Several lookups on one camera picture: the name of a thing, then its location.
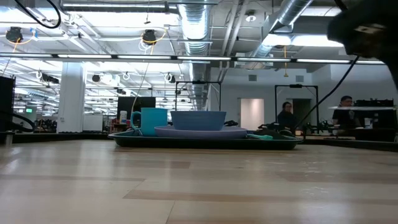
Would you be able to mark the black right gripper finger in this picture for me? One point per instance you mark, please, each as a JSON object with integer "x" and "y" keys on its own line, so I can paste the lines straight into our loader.
{"x": 394, "y": 73}

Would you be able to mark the blue bowl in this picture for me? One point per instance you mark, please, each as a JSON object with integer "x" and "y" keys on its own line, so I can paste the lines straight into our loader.
{"x": 198, "y": 120}

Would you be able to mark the lilac round plate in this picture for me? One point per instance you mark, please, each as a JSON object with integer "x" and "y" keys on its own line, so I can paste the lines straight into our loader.
{"x": 199, "y": 133}

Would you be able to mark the teal mug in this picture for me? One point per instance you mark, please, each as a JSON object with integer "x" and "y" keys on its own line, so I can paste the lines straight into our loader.
{"x": 152, "y": 121}

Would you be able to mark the black background robot arm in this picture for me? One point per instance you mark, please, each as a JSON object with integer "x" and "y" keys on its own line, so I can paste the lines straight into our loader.
{"x": 231, "y": 123}

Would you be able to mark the dark green plastic tray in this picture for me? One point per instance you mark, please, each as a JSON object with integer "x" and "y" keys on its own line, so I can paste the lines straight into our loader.
{"x": 186, "y": 143}

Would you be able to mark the black equipment cabinet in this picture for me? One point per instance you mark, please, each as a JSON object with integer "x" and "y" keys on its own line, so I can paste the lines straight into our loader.
{"x": 382, "y": 119}

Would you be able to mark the white cup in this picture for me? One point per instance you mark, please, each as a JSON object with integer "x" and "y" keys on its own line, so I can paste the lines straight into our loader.
{"x": 368, "y": 123}

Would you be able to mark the person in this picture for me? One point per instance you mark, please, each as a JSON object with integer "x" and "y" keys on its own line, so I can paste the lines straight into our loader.
{"x": 345, "y": 116}
{"x": 286, "y": 118}

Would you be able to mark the white door panel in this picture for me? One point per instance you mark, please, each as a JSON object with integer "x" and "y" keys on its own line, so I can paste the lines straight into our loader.
{"x": 252, "y": 113}

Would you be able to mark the black monitor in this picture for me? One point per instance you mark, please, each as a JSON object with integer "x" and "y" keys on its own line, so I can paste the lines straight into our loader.
{"x": 136, "y": 102}

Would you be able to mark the white canister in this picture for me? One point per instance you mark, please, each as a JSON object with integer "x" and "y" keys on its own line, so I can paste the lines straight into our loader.
{"x": 123, "y": 116}

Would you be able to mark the long ceiling light strip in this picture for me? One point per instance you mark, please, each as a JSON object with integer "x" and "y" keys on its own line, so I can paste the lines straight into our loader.
{"x": 84, "y": 56}

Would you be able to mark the white pillar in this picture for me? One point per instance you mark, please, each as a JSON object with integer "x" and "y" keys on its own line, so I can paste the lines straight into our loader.
{"x": 71, "y": 96}

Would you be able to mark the green exit sign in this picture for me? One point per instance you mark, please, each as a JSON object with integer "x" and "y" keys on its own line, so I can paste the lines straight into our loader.
{"x": 29, "y": 110}

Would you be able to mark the slanted silver ventilation duct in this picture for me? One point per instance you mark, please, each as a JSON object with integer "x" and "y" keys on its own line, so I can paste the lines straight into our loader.
{"x": 292, "y": 11}

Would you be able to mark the black gantry frame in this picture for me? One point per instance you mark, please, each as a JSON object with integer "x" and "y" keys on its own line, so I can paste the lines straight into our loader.
{"x": 199, "y": 82}
{"x": 295, "y": 86}

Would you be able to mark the black ceiling camera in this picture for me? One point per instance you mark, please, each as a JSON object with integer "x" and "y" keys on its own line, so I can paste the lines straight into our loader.
{"x": 149, "y": 36}
{"x": 14, "y": 33}

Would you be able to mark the black aluminium table frame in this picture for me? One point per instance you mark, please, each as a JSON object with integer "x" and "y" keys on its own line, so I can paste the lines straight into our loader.
{"x": 62, "y": 137}

